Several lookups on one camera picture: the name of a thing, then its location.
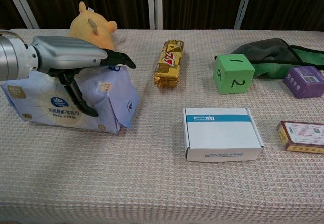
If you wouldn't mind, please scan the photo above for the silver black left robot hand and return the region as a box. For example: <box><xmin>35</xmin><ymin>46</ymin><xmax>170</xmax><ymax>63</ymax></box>
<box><xmin>30</xmin><ymin>35</ymin><xmax>137</xmax><ymax>118</ymax></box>

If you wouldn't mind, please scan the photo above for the light blue object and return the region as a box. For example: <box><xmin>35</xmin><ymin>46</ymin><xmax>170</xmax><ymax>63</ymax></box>
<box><xmin>1</xmin><ymin>65</ymin><xmax>140</xmax><ymax>135</ymax></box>

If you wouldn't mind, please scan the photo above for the yellow plush toy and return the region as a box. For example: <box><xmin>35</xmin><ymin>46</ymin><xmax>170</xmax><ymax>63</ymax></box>
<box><xmin>67</xmin><ymin>1</ymin><xmax>118</xmax><ymax>50</ymax></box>

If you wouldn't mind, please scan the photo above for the gold foil snack pack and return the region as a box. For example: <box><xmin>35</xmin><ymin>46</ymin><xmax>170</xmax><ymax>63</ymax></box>
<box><xmin>153</xmin><ymin>39</ymin><xmax>185</xmax><ymax>90</ymax></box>

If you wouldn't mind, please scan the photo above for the beige waffle tablecloth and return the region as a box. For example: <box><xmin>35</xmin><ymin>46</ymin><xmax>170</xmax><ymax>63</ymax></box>
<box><xmin>0</xmin><ymin>28</ymin><xmax>324</xmax><ymax>224</ymax></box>

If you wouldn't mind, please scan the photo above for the green numbered foam cube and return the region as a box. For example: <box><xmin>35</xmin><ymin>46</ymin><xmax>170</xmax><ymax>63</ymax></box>
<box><xmin>213</xmin><ymin>53</ymin><xmax>256</xmax><ymax>95</ymax></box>

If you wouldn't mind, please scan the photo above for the white box with blue stripe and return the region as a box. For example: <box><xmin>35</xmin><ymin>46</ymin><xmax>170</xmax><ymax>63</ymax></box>
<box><xmin>182</xmin><ymin>107</ymin><xmax>265</xmax><ymax>162</ymax></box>

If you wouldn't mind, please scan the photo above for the grey green cloth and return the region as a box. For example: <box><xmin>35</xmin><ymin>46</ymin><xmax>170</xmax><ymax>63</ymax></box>
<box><xmin>214</xmin><ymin>38</ymin><xmax>324</xmax><ymax>79</ymax></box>

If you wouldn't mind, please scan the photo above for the small purple box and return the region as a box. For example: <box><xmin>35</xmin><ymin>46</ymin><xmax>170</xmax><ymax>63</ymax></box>
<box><xmin>282</xmin><ymin>65</ymin><xmax>324</xmax><ymax>99</ymax></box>

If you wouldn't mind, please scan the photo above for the white frame post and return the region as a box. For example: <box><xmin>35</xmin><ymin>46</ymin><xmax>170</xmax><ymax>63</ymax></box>
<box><xmin>155</xmin><ymin>0</ymin><xmax>163</xmax><ymax>30</ymax></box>
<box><xmin>234</xmin><ymin>0</ymin><xmax>255</xmax><ymax>30</ymax></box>
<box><xmin>147</xmin><ymin>0</ymin><xmax>155</xmax><ymax>30</ymax></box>
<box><xmin>2</xmin><ymin>0</ymin><xmax>40</xmax><ymax>29</ymax></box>

